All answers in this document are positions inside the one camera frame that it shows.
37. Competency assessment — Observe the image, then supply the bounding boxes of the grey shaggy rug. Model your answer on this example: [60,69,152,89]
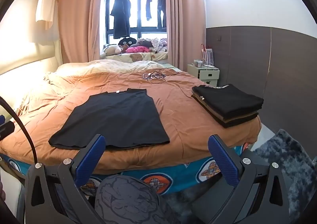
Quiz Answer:
[252,129,316,224]

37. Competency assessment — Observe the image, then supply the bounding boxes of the white plush toy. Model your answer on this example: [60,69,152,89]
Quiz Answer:
[102,44,122,57]

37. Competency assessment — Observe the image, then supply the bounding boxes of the black sleeveless shirt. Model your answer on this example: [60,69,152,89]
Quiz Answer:
[48,88,171,151]

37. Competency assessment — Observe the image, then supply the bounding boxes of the pale green nightstand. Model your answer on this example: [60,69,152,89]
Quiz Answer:
[187,64,220,87]

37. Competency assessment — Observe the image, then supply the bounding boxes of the cream duvet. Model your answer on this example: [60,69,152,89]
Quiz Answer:
[56,60,165,79]

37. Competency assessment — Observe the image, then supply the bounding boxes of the hanging dark garment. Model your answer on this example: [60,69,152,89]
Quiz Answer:
[158,0,167,28]

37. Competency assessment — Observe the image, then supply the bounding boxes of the pink plush toy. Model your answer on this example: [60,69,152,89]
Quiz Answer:
[125,46,147,54]

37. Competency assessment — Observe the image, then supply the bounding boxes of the tangle of black cables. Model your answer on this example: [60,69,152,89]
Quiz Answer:
[142,71,180,83]

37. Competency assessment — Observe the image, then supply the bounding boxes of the black plush toy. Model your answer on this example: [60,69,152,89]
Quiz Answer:
[118,37,137,48]

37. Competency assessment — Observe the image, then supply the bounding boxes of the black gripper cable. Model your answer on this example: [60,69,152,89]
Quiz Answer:
[0,96,39,164]

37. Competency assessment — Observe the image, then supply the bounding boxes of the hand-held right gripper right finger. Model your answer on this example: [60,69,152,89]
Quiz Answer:
[207,134,296,224]

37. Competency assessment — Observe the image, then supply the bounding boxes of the stack of folded clothes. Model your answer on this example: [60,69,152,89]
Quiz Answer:
[191,85,264,128]

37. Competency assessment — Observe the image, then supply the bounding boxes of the white striped holder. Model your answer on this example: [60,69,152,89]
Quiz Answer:
[201,44,214,67]

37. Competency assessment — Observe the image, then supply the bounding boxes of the black framed window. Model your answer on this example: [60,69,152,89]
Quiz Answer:
[105,0,168,47]

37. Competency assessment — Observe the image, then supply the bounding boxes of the hanging dark coat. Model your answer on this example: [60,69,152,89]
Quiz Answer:
[110,0,131,39]

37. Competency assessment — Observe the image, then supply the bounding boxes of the pink curtain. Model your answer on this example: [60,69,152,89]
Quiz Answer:
[162,0,207,73]
[58,0,107,64]

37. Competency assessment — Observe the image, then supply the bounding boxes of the person's leg in patterned pants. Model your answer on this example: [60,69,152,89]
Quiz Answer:
[95,174,182,224]

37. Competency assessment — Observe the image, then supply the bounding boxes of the hanging dark pants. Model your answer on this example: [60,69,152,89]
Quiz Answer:
[145,0,153,22]

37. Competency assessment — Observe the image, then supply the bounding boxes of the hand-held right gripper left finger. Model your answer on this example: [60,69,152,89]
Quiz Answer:
[25,134,107,224]

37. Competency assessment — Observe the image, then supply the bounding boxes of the floral cloth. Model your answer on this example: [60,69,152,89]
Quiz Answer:
[138,37,168,53]

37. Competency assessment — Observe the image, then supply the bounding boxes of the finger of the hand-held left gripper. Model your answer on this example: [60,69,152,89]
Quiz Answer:
[0,114,15,141]

